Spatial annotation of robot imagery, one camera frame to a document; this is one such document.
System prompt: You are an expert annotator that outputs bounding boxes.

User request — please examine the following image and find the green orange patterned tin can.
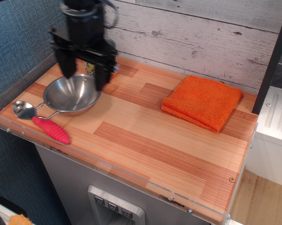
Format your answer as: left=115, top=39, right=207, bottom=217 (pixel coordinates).
left=83, top=37, right=120, bottom=79

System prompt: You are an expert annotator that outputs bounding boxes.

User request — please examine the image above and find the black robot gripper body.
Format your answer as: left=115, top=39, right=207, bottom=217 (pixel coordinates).
left=49, top=9, right=117, bottom=66

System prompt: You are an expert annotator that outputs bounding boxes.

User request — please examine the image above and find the silver dispenser button panel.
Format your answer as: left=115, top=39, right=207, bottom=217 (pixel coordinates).
left=88, top=185, right=146, bottom=225

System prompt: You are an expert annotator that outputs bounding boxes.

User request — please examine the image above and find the folded orange cloth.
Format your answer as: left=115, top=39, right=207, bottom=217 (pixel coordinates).
left=161, top=75, right=242, bottom=133

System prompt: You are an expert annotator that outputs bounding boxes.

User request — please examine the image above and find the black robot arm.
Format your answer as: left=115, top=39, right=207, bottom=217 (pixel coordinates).
left=49, top=0, right=119, bottom=91

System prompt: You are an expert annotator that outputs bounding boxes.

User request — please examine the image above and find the white ribbed appliance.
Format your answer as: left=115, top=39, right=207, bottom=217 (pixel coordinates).
left=245, top=86, right=282, bottom=185

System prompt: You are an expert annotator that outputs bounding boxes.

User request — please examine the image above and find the dark vertical frame post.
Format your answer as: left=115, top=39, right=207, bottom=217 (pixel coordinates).
left=252, top=0, right=282, bottom=115

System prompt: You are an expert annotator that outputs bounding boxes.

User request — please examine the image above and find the red-handled metal spoon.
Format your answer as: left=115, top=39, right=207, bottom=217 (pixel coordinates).
left=12, top=100, right=70, bottom=144

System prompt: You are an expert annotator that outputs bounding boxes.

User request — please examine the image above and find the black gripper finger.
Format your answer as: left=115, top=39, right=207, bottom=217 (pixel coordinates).
left=95, top=62, right=113, bottom=91
left=55, top=49, right=76, bottom=79

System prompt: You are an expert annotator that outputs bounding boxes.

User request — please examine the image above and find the orange yellow sponge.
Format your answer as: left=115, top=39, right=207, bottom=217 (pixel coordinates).
left=8, top=214, right=33, bottom=225

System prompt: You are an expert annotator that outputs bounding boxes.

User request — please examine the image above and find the grey toy fridge cabinet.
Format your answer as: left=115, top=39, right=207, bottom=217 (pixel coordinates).
left=37, top=145, right=230, bottom=225

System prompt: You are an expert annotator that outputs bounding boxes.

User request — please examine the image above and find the stainless steel two-handled pot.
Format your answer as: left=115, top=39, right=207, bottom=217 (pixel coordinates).
left=37, top=74, right=102, bottom=120

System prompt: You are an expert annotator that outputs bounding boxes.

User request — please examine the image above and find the clear acrylic table guard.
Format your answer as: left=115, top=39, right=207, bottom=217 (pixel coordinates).
left=0, top=58, right=258, bottom=225

